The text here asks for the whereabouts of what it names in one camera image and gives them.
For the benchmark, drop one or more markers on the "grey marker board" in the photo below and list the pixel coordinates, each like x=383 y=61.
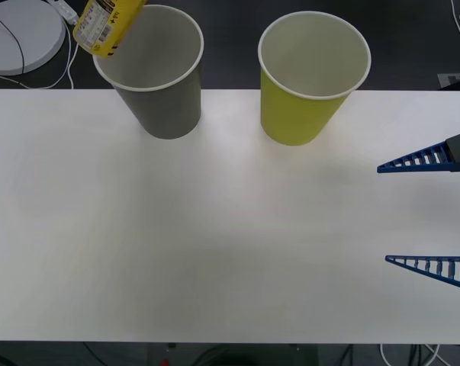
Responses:
x=449 y=79

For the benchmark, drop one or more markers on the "white round disc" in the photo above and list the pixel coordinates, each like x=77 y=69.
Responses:
x=35 y=34

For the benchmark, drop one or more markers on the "grey plastic waste bin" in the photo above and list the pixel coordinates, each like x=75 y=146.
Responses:
x=165 y=114

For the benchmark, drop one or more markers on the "white power strip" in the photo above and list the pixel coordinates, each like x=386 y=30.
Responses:
x=66 y=9

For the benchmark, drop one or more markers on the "yellow-green plastic waste bin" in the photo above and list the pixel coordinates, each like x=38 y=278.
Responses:
x=290 y=122

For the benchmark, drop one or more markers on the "yellow bottle with black cap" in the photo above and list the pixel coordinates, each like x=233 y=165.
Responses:
x=107 y=23

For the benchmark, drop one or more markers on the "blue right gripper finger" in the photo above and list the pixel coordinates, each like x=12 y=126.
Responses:
x=456 y=276
x=456 y=152

